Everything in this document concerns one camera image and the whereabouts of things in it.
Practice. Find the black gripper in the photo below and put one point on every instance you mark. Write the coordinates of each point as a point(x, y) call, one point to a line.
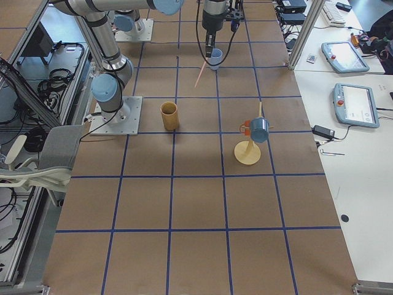
point(211, 24)

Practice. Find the light blue plastic cup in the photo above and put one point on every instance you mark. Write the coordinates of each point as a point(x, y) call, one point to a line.
point(215, 59)

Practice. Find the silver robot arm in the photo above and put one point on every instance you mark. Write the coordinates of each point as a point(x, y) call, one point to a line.
point(128, 21)
point(215, 13)

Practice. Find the orange cup on stand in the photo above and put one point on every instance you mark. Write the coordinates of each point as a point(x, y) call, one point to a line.
point(245, 128)

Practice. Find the blue cup on stand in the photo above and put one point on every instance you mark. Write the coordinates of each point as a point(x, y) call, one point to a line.
point(259, 129)

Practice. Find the round wooden cup stand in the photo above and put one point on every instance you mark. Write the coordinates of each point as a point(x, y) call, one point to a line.
point(247, 152)

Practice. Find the bamboo cylinder holder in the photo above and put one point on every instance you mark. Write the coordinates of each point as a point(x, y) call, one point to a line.
point(169, 115)

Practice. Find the white keyboard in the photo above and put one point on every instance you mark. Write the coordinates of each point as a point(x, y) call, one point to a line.
point(332, 15)

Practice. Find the teach pendant far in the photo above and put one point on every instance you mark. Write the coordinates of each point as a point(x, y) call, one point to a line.
point(343, 57)

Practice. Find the teach pendant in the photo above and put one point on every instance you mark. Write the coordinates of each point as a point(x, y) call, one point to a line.
point(343, 57)
point(355, 105)

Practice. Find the black power adapter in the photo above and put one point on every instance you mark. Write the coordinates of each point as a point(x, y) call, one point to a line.
point(323, 132)

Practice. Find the teach pendant near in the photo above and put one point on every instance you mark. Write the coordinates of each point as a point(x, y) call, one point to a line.
point(355, 105)

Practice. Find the allen key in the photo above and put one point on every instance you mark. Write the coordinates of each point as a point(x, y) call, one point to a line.
point(323, 152)

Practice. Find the grey office chair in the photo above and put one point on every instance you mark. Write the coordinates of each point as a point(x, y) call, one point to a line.
point(52, 170)

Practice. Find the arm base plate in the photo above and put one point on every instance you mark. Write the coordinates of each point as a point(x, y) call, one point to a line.
point(125, 122)
point(146, 36)

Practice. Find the aluminium frame post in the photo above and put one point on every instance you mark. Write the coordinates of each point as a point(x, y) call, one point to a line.
point(313, 13)

